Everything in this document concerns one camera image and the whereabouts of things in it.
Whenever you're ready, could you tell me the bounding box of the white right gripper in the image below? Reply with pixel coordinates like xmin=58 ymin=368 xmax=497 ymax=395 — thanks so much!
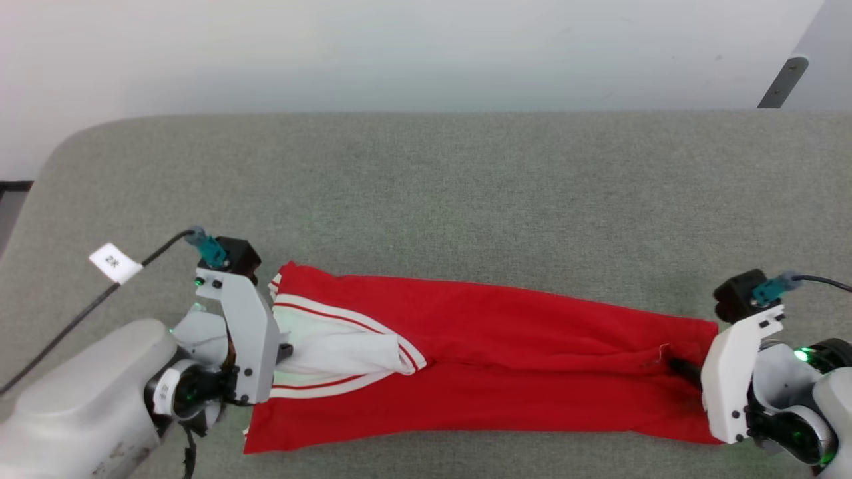
xmin=668 ymin=303 xmax=787 ymax=445

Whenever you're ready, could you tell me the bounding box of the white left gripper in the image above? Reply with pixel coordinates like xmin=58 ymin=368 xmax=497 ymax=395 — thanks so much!
xmin=194 ymin=266 xmax=294 ymax=406

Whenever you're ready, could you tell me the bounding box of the red garment with white sleeves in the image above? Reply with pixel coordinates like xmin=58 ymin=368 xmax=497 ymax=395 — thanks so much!
xmin=242 ymin=261 xmax=724 ymax=455

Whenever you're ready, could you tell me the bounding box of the grey metal bar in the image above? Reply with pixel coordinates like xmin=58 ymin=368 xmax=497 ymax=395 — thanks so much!
xmin=757 ymin=56 xmax=810 ymax=109

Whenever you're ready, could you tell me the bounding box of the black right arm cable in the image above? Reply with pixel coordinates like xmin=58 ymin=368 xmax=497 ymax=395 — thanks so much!
xmin=752 ymin=270 xmax=852 ymax=307

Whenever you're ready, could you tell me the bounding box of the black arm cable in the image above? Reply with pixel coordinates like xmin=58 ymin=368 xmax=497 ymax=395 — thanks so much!
xmin=0 ymin=226 xmax=227 ymax=397
xmin=752 ymin=270 xmax=852 ymax=307

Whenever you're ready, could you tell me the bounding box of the white paper cable tag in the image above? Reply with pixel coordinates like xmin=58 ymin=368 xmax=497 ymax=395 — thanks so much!
xmin=89 ymin=242 xmax=144 ymax=286

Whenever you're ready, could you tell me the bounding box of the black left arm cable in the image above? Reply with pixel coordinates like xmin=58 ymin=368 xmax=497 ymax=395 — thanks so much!
xmin=0 ymin=226 xmax=227 ymax=397

